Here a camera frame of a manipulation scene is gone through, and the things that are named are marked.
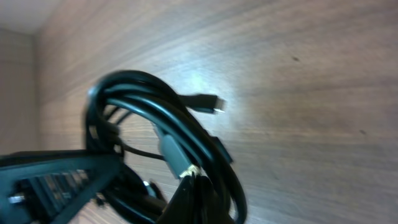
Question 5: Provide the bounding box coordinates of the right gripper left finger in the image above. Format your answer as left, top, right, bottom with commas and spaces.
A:
1, 150, 121, 223

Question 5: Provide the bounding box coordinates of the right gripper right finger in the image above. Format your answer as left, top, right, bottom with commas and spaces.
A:
156, 175, 234, 224

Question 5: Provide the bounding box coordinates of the black cable bundle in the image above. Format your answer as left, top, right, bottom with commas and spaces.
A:
81, 69, 248, 224

